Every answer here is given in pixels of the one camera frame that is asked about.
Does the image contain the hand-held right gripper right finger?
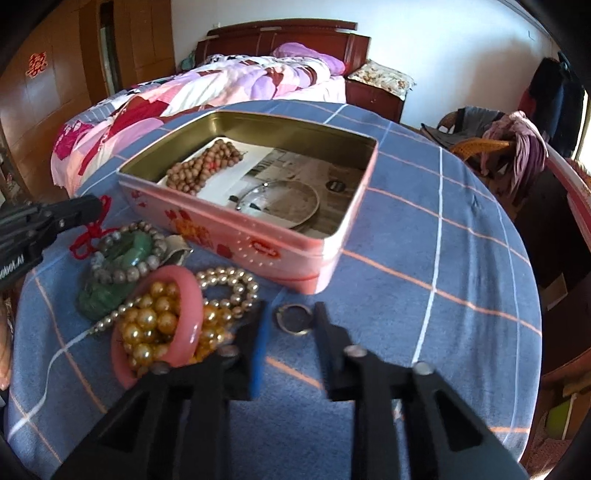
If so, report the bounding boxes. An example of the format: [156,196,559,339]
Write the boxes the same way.
[314,301,532,480]

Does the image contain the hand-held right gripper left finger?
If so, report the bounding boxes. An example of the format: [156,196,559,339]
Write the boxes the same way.
[51,300,269,480]

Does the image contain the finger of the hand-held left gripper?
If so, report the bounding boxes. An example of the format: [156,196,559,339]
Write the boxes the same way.
[41,195,103,232]

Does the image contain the red knotted cord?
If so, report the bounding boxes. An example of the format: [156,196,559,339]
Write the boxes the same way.
[69,196,119,262]

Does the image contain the small metal ring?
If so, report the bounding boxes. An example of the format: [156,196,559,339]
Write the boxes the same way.
[276,305,319,336]

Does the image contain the cream pearl necklace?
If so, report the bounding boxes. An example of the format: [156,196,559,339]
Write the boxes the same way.
[88,267,260,336]

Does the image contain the pink bangle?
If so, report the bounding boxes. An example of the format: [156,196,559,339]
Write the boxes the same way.
[110,265,205,389]

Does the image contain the grey bead bracelet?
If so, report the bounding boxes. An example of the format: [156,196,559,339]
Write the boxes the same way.
[90,222,170,285]

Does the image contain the green jade bangle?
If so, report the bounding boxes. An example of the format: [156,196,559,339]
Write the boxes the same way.
[76,231,153,320]

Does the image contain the gold bead bracelet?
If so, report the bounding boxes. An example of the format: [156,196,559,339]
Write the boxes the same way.
[115,281,237,376]

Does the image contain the pink floral tin box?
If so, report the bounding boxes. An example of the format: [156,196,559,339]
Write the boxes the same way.
[117,111,379,295]

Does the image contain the brown wooden wardrobe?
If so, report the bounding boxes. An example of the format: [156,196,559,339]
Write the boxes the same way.
[0,0,177,195]

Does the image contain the red paper decoration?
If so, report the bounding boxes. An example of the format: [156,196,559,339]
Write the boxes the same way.
[25,53,51,79]

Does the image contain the white paper sheet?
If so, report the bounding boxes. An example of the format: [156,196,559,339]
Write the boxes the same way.
[157,140,265,200]

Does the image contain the grey printed leaflet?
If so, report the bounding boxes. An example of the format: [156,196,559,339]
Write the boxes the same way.
[198,148,366,239]

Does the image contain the pink patchwork quilt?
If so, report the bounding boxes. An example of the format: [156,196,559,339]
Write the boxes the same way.
[50,54,347,195]

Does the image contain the dark wooden furniture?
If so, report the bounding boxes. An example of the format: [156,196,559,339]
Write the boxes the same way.
[512,157,591,376]

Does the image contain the wicker chair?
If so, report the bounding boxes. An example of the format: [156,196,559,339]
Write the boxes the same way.
[420,106,519,174]

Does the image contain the red wooden nightstand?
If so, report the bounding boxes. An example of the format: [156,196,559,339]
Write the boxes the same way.
[345,78,407,124]

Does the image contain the red wooden bed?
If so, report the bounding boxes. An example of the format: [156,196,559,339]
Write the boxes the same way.
[50,21,372,195]

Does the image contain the grey garment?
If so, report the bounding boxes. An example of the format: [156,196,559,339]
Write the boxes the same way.
[455,106,509,140]

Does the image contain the purple pillow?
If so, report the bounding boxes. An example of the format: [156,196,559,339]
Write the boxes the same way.
[272,42,346,77]

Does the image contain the pink purple garment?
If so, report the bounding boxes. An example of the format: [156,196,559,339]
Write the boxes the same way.
[480,111,551,207]

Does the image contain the floral cloth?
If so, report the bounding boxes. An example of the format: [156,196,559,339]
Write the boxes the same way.
[347,59,416,97]

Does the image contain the dark hanging clothes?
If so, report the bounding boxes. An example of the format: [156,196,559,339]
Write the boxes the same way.
[522,51,588,158]

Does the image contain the brown wooden bead bracelet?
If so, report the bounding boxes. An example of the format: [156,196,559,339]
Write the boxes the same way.
[165,141,245,195]

